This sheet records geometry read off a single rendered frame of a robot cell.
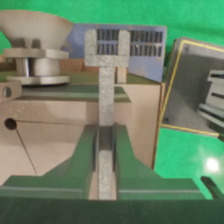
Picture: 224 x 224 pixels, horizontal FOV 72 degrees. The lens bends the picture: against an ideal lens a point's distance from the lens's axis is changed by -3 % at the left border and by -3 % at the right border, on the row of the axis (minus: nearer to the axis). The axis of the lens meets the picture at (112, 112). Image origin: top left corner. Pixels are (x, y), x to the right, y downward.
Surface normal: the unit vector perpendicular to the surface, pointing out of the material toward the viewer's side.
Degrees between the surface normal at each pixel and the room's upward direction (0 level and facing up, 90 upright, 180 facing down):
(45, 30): 50
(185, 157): 0
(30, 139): 0
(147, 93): 0
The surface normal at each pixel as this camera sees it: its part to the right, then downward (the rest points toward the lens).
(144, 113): 0.01, 0.28
